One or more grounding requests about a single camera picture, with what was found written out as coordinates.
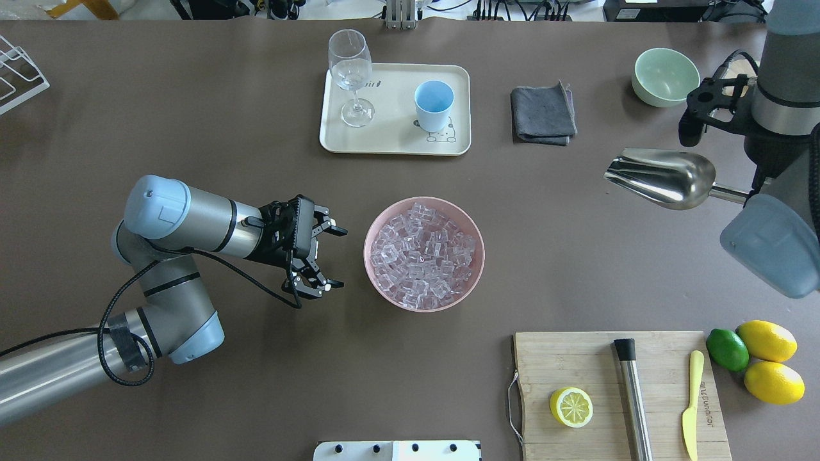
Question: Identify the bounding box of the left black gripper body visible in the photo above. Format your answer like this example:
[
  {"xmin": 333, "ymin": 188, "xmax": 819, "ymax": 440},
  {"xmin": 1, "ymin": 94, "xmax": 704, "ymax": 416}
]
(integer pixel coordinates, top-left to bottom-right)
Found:
[{"xmin": 243, "ymin": 196, "xmax": 316, "ymax": 278}]

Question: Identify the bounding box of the steel ice scoop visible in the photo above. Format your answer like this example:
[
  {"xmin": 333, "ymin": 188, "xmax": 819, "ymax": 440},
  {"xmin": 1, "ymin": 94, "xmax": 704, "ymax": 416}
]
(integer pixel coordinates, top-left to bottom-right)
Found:
[{"xmin": 604, "ymin": 148, "xmax": 751, "ymax": 211}]

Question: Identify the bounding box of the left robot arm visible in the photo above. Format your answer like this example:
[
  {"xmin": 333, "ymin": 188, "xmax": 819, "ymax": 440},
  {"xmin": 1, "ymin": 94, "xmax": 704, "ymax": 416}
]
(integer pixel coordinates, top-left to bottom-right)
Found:
[{"xmin": 1, "ymin": 175, "xmax": 347, "ymax": 425}]

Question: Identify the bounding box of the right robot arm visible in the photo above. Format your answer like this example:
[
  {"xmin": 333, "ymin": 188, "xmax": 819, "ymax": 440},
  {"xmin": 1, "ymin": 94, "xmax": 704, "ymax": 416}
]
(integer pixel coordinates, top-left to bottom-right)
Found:
[{"xmin": 719, "ymin": 1, "xmax": 818, "ymax": 298}]

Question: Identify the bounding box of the clear ice cubes pile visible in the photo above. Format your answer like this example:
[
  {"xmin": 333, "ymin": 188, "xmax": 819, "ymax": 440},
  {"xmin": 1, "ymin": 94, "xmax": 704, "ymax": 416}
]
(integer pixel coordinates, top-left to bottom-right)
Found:
[{"xmin": 372, "ymin": 203, "xmax": 478, "ymax": 303}]

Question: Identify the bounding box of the light blue cup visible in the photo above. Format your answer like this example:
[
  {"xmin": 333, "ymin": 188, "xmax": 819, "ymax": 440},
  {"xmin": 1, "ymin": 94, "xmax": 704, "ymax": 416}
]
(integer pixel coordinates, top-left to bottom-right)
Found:
[{"xmin": 414, "ymin": 81, "xmax": 455, "ymax": 133}]

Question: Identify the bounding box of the white cup rack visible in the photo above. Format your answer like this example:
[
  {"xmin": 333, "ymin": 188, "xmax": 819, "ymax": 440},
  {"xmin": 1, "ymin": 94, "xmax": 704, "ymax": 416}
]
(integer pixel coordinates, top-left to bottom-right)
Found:
[{"xmin": 1, "ymin": 36, "xmax": 51, "ymax": 115}]

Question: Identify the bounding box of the pink bowl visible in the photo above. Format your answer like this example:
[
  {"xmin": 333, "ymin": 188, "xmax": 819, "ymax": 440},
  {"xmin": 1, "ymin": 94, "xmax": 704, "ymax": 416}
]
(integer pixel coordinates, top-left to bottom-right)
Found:
[{"xmin": 363, "ymin": 197, "xmax": 486, "ymax": 312}]

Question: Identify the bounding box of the cream serving tray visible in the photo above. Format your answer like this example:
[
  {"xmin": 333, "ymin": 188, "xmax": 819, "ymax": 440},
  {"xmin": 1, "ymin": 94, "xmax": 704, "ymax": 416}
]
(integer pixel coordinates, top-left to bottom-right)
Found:
[{"xmin": 319, "ymin": 62, "xmax": 472, "ymax": 156}]

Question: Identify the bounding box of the clear wine glass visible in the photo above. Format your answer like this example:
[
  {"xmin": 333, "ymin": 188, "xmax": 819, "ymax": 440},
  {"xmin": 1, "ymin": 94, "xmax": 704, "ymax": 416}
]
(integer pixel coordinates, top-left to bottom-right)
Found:
[{"xmin": 328, "ymin": 29, "xmax": 375, "ymax": 127}]

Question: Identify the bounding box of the bamboo cutting board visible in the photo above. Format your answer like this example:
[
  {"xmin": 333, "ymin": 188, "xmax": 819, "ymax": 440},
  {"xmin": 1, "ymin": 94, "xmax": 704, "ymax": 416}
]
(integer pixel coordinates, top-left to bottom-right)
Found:
[{"xmin": 514, "ymin": 332, "xmax": 707, "ymax": 460}]

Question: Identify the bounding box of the grey folded cloth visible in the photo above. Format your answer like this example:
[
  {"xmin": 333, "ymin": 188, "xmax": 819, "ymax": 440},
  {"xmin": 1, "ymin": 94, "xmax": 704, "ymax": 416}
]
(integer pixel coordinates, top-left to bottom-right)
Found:
[{"xmin": 511, "ymin": 81, "xmax": 577, "ymax": 146}]

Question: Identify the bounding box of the half lemon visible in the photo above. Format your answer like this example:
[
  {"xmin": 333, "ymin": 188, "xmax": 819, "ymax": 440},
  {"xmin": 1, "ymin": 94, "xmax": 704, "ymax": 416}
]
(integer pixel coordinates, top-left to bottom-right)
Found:
[{"xmin": 550, "ymin": 386, "xmax": 594, "ymax": 428}]

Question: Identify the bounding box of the green bowl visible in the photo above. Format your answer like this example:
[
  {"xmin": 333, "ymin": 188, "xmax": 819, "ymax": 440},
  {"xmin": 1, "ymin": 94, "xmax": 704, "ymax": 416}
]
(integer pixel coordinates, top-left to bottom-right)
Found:
[{"xmin": 632, "ymin": 49, "xmax": 701, "ymax": 108}]

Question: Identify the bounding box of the yellow plastic knife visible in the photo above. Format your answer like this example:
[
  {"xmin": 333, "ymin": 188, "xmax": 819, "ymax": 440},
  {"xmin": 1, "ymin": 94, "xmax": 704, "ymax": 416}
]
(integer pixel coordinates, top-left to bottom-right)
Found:
[{"xmin": 682, "ymin": 350, "xmax": 705, "ymax": 460}]

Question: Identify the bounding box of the green lime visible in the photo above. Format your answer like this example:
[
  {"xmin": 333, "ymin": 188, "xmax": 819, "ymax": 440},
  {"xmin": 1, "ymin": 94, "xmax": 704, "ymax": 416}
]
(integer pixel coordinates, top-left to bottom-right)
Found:
[{"xmin": 706, "ymin": 328, "xmax": 750, "ymax": 373}]

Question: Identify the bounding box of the yellow lemon far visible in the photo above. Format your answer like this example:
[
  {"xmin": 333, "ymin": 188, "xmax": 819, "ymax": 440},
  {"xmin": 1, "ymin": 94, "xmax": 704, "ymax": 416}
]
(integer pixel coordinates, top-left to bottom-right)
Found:
[{"xmin": 736, "ymin": 319, "xmax": 798, "ymax": 364}]

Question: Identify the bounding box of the yellow lemon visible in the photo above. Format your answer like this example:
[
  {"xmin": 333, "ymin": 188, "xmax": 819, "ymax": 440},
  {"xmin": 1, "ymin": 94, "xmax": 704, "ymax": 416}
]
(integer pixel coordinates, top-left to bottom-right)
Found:
[
  {"xmin": 744, "ymin": 361, "xmax": 805, "ymax": 405},
  {"xmin": 736, "ymin": 319, "xmax": 798, "ymax": 364}
]

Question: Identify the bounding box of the yellow lemon near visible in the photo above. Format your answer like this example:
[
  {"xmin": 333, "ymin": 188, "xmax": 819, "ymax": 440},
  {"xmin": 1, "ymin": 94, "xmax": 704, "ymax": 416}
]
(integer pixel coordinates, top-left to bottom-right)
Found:
[{"xmin": 744, "ymin": 361, "xmax": 805, "ymax": 405}]

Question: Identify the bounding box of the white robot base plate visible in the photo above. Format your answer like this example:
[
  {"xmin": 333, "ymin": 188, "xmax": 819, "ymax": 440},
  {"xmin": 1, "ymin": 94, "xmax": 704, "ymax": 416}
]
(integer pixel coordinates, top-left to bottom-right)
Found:
[{"xmin": 313, "ymin": 440, "xmax": 482, "ymax": 460}]

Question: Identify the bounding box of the aluminium frame post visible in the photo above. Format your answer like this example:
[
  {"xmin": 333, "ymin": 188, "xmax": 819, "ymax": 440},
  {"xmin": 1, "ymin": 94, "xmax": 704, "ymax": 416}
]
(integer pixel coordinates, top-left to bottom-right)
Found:
[{"xmin": 384, "ymin": 0, "xmax": 419, "ymax": 30}]

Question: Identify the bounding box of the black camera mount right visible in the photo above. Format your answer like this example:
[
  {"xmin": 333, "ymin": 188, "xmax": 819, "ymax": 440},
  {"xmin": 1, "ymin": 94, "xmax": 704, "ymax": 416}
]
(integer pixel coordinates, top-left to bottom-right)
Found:
[{"xmin": 678, "ymin": 74, "xmax": 762, "ymax": 148}]

